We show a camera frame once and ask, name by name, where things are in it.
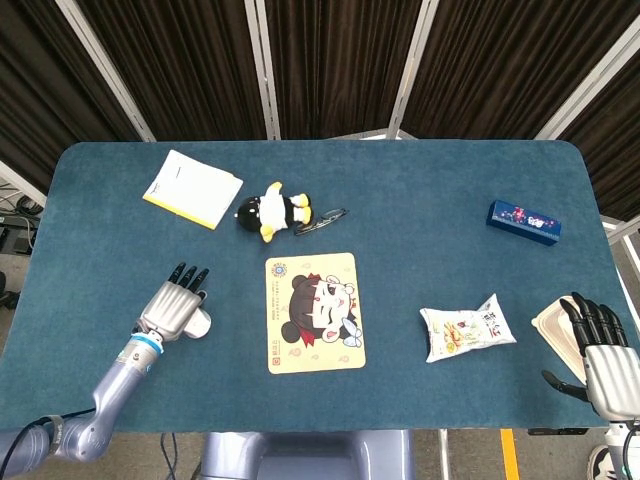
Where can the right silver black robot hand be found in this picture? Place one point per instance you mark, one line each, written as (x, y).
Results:
(612, 380)

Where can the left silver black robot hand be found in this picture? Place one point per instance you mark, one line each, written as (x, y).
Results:
(170, 307)

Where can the white computer mouse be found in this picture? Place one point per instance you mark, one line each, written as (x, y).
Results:
(201, 322)

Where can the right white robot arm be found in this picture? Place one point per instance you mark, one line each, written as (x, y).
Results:
(625, 450)

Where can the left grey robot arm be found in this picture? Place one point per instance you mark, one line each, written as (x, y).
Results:
(107, 395)

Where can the cartoon girl mouse pad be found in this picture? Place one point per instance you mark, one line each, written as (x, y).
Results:
(315, 312)

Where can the beige takeout container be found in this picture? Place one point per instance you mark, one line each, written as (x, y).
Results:
(555, 327)

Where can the white sneaker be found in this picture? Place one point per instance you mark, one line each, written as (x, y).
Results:
(600, 462)

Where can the white yellow notebook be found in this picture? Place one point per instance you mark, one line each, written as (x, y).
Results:
(192, 187)

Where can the yellow floor tape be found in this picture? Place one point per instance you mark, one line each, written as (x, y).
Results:
(509, 455)

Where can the black white penguin plush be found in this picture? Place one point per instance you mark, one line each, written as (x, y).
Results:
(272, 210)

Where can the white snack bag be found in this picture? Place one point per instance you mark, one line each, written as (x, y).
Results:
(465, 330)

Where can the dark blue floral box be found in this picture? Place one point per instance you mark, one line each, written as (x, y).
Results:
(522, 222)

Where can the grey robot torso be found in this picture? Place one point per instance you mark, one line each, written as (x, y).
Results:
(305, 457)

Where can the dark brown curtain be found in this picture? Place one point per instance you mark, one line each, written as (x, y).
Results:
(505, 65)
(185, 65)
(617, 145)
(40, 90)
(335, 65)

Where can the blue felt table cloth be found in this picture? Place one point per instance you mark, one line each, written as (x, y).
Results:
(400, 200)

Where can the black frame eyeglasses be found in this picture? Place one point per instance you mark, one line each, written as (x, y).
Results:
(320, 221)

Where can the white frame post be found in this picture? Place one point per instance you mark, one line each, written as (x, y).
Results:
(107, 70)
(412, 70)
(265, 70)
(587, 85)

